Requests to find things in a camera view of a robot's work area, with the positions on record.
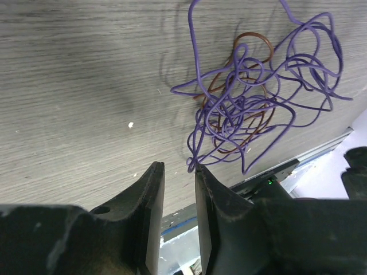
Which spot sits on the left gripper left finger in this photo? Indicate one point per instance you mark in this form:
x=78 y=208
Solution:
x=120 y=236

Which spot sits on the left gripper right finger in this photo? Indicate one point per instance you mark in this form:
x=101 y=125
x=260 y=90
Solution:
x=277 y=236

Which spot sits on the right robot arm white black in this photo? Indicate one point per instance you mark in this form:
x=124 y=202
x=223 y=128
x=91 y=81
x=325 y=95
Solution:
x=354 y=178

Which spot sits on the aluminium frame rail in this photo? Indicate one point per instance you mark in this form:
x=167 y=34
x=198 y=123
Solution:
x=323 y=148

